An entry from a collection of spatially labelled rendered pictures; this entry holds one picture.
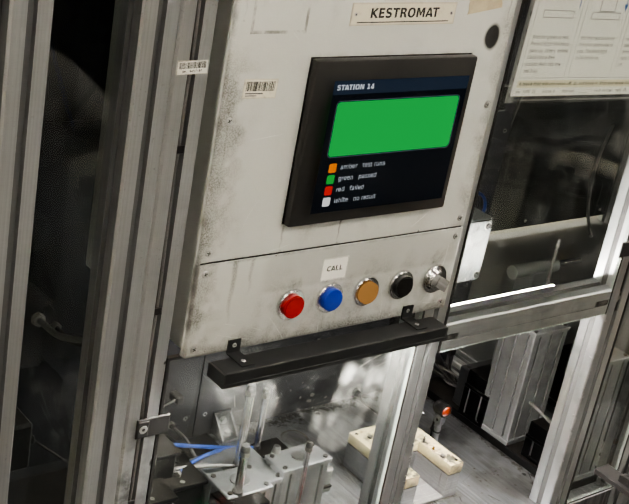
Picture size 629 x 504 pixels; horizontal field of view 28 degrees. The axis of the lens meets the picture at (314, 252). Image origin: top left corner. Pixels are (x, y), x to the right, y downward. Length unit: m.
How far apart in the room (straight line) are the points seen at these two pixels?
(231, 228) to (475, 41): 0.39
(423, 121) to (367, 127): 0.09
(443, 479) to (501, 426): 0.22
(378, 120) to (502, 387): 0.95
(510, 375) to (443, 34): 0.92
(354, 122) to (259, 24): 0.18
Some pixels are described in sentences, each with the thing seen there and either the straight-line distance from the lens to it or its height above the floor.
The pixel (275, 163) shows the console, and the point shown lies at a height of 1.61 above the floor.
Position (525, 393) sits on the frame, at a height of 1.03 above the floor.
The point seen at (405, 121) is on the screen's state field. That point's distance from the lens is 1.48.
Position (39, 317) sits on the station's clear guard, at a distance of 1.37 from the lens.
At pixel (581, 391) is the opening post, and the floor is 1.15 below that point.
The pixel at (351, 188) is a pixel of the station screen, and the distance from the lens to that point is 1.47.
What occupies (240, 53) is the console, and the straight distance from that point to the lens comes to 1.33.
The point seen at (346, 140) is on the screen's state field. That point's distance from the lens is 1.43.
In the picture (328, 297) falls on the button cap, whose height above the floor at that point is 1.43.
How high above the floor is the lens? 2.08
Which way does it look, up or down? 23 degrees down
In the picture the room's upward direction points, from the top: 11 degrees clockwise
